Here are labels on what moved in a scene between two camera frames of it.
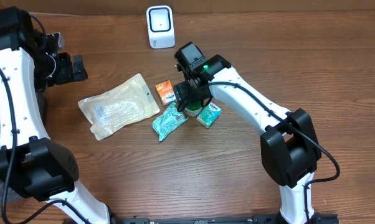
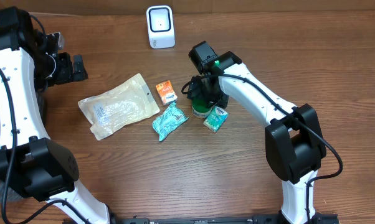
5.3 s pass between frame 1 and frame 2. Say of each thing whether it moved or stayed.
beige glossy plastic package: stayed
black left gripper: stayed
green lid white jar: moved
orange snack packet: stayed
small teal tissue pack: moved
